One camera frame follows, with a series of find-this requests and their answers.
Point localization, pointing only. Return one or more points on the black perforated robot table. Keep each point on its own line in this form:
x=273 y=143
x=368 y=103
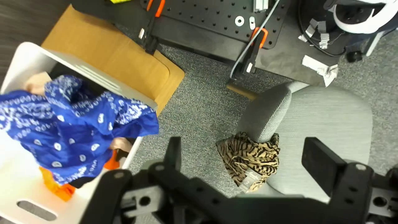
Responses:
x=206 y=17

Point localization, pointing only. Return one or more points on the white metal washer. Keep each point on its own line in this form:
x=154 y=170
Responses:
x=238 y=22

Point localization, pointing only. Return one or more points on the small white slotted plate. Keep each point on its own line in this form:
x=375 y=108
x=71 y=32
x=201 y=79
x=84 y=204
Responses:
x=251 y=23

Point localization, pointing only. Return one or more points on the white plastic storage bin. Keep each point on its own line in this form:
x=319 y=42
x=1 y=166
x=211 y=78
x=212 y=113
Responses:
x=16 y=195

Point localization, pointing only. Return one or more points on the white tape piece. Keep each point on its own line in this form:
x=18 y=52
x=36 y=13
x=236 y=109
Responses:
x=321 y=69

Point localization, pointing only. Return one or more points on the blue paisley bandana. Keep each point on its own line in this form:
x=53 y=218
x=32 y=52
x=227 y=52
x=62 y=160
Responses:
x=69 y=125

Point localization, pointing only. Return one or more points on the animal print cloth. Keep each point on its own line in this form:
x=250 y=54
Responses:
x=248 y=160

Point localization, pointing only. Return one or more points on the silver aluminium extrusion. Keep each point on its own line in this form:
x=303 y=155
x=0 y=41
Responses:
x=260 y=6

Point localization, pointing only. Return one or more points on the grey shell chair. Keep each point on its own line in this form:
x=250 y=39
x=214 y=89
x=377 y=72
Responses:
x=327 y=116

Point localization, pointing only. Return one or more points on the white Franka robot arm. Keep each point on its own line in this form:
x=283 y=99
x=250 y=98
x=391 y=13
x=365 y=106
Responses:
x=360 y=21

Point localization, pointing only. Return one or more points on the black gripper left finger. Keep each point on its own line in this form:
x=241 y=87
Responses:
x=174 y=154

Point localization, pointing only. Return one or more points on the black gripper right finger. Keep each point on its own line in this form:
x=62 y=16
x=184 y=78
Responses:
x=327 y=166

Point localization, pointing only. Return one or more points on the orange cloth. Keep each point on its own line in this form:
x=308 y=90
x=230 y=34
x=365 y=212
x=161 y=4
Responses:
x=62 y=192

